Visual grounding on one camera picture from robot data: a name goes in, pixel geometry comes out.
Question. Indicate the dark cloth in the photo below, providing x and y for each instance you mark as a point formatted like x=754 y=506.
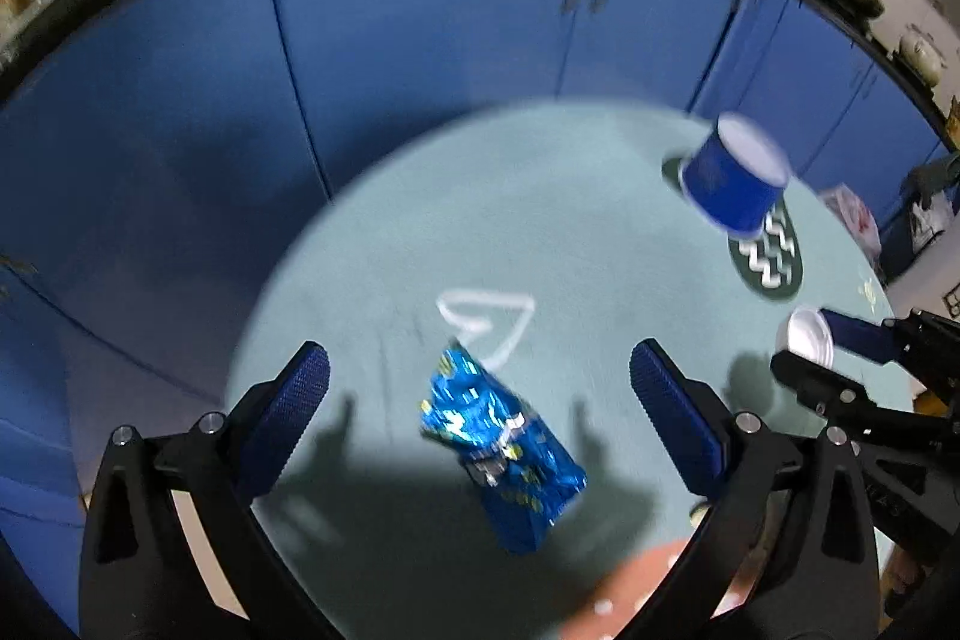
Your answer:
x=926 y=205

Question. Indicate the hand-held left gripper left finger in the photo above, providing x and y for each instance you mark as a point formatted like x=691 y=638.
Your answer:
x=300 y=400

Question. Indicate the orange dotted mat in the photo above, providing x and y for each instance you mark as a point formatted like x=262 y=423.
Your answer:
x=641 y=591

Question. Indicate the blue paper bucket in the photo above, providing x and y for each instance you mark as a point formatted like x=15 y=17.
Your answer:
x=739 y=179

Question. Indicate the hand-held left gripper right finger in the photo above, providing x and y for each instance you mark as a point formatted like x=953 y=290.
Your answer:
x=667 y=415

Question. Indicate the white and red plastic bag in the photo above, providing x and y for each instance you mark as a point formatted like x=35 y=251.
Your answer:
x=855 y=220

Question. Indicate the blue foil snack packet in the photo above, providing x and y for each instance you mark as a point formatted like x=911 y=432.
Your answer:
x=502 y=452

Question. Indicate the pale ceramic pot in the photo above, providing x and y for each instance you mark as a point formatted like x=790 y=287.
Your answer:
x=921 y=55

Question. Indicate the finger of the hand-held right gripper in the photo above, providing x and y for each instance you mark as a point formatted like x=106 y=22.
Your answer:
x=859 y=332
x=817 y=385

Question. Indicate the blue kitchen cabinets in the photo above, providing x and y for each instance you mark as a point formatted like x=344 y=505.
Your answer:
x=412 y=25

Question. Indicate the white round lid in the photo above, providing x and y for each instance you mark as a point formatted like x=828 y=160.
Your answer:
x=804 y=336

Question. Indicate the dark green zigzag placemat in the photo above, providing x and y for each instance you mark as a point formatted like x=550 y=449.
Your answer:
x=772 y=265

